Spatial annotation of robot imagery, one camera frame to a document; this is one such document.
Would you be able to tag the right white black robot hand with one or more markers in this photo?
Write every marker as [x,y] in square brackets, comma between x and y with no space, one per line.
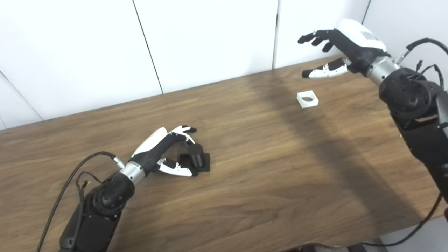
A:
[357,45]

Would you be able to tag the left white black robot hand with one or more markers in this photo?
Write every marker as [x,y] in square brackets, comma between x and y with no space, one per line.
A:
[154,143]

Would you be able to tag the black peg with square base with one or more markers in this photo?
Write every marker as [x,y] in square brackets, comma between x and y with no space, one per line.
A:
[196,155]

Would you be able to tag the white square piece with hole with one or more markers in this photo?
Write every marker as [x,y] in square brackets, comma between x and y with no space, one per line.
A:
[310,103]

